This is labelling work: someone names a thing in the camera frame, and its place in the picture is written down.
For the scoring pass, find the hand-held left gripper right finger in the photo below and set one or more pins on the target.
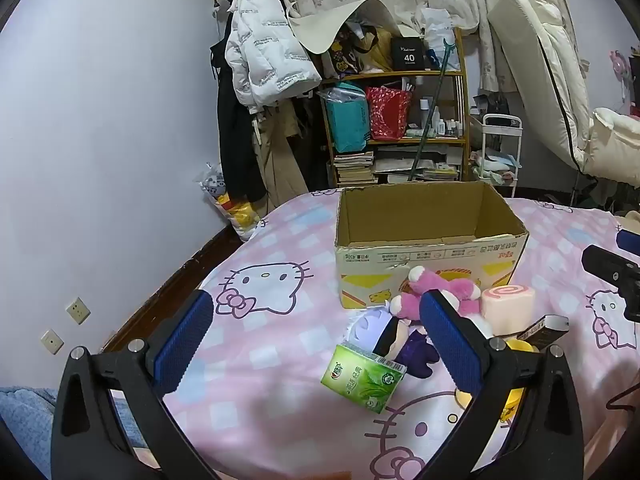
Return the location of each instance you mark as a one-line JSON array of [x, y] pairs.
[[450, 345]]

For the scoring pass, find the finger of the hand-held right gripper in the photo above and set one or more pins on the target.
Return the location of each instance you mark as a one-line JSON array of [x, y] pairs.
[[605, 260], [629, 238]]

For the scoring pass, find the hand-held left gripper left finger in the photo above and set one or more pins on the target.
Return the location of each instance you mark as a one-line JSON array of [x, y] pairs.
[[182, 345]]

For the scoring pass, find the pink plush toy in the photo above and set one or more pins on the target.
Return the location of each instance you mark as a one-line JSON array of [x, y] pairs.
[[440, 282]]

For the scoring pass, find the pink roll cake plush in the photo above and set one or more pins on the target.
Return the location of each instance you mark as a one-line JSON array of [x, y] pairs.
[[507, 305]]

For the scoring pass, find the lilac-haired plush doll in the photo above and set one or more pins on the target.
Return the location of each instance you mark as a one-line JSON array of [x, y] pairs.
[[370, 330]]

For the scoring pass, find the cardboard box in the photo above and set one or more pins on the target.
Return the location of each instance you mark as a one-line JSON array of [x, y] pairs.
[[425, 265]]

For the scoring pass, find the green tissue pack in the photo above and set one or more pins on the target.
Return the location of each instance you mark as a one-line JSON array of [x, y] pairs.
[[362, 377]]

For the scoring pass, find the yellow plush toy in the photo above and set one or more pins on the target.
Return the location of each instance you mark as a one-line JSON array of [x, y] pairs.
[[516, 346]]

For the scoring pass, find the black rectangular case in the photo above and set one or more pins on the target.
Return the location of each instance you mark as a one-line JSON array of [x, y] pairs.
[[542, 330]]

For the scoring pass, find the pink cat-print bed sheet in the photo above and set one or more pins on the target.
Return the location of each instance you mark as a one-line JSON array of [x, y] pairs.
[[280, 370]]

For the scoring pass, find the plastic bag with yellow toys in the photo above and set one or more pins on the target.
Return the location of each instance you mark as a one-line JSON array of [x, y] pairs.
[[240, 215]]

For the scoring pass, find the dark cabinet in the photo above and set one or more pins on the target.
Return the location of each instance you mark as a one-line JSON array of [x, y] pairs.
[[635, 80]]

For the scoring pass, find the white trolley cart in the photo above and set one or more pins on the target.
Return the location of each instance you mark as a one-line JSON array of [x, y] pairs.
[[500, 122]]

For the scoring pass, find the small pink fan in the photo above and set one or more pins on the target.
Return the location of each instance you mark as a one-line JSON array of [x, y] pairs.
[[620, 65]]

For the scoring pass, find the blue cloth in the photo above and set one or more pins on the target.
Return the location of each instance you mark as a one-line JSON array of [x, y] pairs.
[[25, 425]]

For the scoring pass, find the pile of papers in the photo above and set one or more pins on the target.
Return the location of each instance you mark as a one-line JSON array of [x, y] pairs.
[[430, 165]]

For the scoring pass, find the cream folded mattress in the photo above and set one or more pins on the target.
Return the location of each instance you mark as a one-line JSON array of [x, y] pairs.
[[540, 60]]

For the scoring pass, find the stack of books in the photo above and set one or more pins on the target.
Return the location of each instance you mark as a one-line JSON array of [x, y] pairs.
[[355, 167]]

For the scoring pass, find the wooden shelf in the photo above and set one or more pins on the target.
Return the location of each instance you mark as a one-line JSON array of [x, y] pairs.
[[462, 110]]

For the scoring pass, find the beige coat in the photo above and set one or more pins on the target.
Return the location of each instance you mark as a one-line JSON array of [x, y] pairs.
[[282, 160]]

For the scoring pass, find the row of small bottles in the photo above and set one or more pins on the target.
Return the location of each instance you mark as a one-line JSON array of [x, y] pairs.
[[440, 125]]

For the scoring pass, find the black coat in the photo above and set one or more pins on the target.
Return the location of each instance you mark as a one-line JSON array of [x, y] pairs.
[[235, 135]]

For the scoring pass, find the green pole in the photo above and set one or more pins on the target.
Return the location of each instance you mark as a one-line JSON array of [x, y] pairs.
[[434, 100]]

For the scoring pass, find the red bag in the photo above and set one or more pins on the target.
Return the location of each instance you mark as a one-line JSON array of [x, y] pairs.
[[387, 112]]

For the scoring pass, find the teal bag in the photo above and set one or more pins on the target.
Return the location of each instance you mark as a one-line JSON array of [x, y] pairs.
[[347, 120]]

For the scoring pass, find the black box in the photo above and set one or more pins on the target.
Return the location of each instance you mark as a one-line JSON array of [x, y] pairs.
[[407, 54]]

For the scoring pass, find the white plastic bag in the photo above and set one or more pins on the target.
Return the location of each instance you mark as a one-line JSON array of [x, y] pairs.
[[435, 25]]

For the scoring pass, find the patterned tote bag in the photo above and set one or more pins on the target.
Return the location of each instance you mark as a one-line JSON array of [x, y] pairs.
[[355, 52]]

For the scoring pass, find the white puffer jacket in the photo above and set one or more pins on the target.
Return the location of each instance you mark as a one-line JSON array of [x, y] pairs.
[[265, 45]]

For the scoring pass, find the cream cloth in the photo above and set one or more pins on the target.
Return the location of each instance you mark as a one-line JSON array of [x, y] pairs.
[[325, 25]]

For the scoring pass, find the wall socket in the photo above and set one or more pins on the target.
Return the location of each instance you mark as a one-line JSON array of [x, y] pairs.
[[52, 342], [78, 311]]

